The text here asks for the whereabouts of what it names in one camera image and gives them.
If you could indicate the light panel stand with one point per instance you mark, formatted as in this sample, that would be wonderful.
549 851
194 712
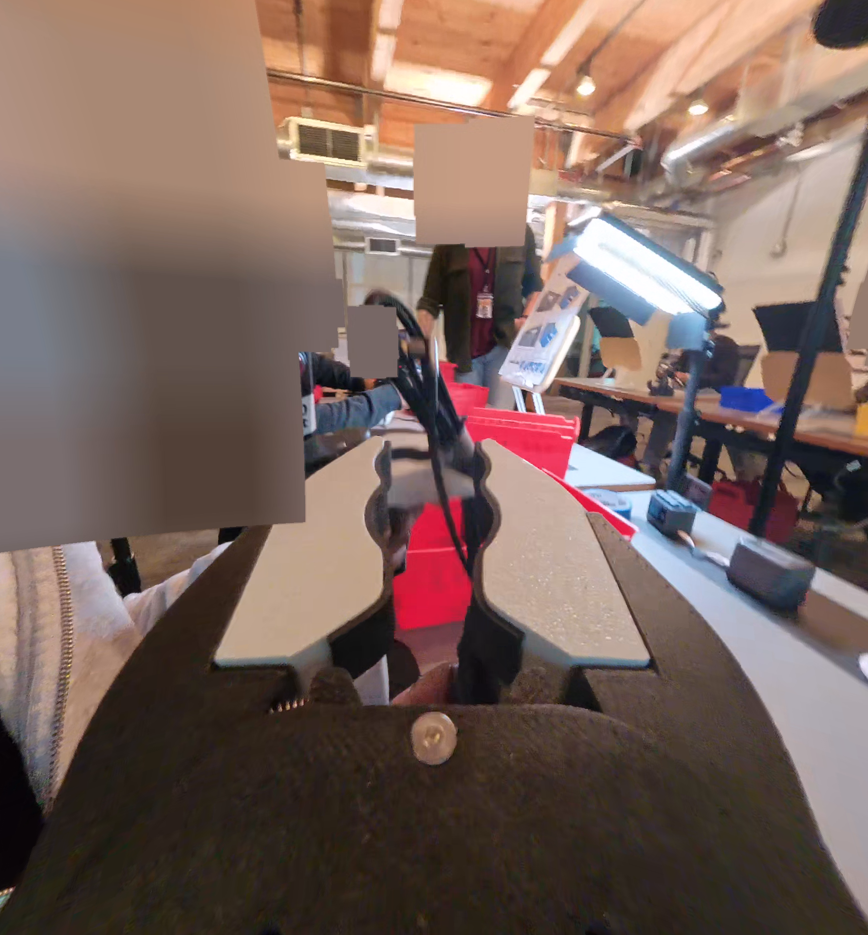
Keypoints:
696 409

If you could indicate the white air vent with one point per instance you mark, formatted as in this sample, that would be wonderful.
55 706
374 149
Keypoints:
328 140

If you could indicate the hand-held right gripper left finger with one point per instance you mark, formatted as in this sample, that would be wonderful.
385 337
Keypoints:
309 570

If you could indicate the black stand with round top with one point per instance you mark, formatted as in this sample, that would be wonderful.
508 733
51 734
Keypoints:
828 292

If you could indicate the instruction poster board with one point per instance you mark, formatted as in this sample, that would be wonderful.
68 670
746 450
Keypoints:
543 336

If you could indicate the silver ventilation duct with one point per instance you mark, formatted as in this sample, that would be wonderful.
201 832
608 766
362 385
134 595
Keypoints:
704 146

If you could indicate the led light panel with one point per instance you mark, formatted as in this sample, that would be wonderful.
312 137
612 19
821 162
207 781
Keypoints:
645 274

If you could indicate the red bag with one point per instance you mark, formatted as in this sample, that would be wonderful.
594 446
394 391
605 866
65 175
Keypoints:
755 508

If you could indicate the blue plastic bin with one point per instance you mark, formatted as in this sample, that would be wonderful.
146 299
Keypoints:
746 398

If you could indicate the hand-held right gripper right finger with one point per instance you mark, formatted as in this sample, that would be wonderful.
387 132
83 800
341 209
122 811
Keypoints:
550 584

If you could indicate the grey box device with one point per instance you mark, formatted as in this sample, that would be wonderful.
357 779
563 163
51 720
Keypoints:
770 573

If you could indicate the dark grey battery pack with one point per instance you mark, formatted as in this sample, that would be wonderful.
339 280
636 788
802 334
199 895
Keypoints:
671 511

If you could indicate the blue tape roll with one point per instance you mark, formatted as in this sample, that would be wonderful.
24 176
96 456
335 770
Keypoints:
613 504

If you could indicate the wooden work table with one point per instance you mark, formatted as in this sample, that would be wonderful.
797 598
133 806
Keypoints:
806 427

